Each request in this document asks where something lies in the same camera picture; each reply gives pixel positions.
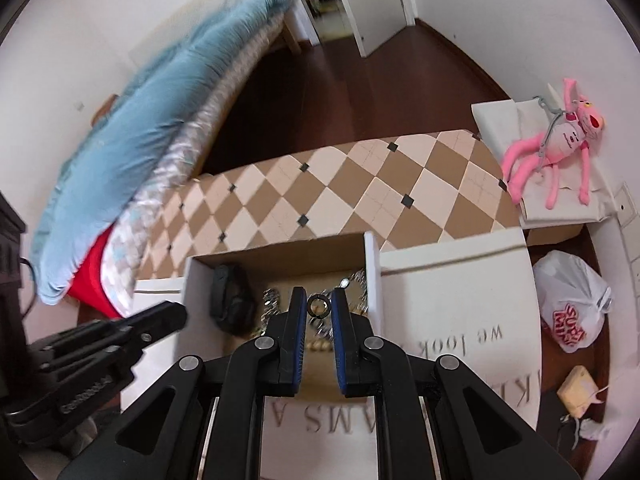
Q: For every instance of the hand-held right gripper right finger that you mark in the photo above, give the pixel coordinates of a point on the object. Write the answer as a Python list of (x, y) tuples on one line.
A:
[(341, 345)]

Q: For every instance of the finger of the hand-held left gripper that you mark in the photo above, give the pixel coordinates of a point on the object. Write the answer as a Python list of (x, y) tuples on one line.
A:
[(160, 320)]

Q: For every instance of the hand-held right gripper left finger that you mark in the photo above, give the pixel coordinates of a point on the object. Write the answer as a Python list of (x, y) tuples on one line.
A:
[(299, 340)]

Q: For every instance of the white cardboard box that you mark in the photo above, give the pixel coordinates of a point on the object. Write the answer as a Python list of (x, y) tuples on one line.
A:
[(202, 300)]

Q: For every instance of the black fitness band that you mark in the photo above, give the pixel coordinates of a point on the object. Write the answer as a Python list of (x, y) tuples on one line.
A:
[(230, 300)]

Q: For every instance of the red blanket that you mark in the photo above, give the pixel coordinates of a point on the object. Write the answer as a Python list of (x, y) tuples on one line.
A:
[(95, 280)]

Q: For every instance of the checkered printed tablecloth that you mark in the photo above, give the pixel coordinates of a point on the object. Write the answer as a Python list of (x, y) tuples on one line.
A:
[(450, 285)]

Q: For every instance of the dark wooden furniture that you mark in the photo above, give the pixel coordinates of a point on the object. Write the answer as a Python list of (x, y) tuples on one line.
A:
[(10, 240)]

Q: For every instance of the light blue quilt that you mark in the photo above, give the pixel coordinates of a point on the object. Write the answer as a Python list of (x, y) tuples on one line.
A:
[(150, 135)]

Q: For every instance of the white plastic bag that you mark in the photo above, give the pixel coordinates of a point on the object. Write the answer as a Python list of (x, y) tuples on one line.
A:
[(570, 290)]

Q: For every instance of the yellow sponge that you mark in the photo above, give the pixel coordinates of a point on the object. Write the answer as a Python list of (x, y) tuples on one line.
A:
[(577, 390)]

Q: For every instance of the pink plush toy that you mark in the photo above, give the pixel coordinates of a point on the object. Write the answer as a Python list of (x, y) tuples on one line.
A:
[(555, 145)]

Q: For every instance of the white power strip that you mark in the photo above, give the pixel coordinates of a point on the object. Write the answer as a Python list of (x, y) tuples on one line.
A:
[(631, 220)]

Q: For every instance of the white door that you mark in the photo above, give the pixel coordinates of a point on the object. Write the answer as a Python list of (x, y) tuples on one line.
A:
[(375, 5)]

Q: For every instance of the wooden bed frame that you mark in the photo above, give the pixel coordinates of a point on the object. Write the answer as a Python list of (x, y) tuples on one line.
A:
[(292, 40)]

